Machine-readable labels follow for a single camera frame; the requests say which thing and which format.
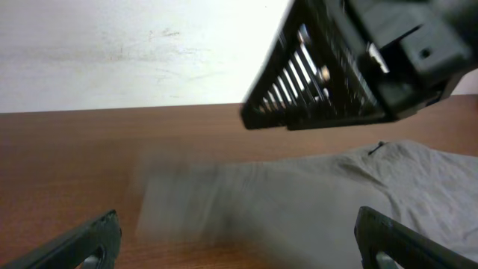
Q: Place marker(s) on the grey shorts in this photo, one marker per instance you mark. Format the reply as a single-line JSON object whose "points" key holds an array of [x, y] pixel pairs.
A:
{"points": [[300, 212]]}

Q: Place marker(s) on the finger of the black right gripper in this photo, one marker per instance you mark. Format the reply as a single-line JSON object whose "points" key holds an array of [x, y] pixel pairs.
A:
{"points": [[311, 79]]}

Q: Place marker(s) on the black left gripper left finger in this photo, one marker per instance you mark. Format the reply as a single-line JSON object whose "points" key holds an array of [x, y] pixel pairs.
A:
{"points": [[93, 244]]}

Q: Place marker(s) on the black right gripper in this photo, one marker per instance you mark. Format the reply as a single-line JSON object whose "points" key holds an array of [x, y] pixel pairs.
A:
{"points": [[417, 51]]}

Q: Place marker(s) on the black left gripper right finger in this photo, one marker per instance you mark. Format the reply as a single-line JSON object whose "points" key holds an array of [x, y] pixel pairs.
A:
{"points": [[385, 243]]}

